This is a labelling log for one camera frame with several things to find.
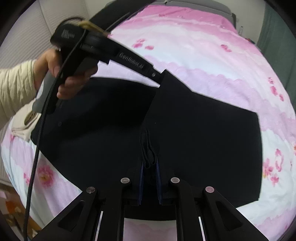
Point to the pink floral bed sheet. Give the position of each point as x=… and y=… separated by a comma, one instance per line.
x=206, y=53

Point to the green curtain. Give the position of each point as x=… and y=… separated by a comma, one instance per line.
x=277, y=44

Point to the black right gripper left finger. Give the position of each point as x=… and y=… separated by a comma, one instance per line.
x=98, y=213

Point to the cream jacket left forearm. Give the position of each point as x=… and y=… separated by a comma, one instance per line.
x=17, y=89

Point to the left hand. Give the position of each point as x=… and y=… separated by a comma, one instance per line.
x=50, y=61

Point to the grey headboard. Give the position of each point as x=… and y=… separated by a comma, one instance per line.
x=185, y=4

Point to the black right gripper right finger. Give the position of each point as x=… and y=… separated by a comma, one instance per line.
x=200, y=211

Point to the black pants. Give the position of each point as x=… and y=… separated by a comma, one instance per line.
x=115, y=128

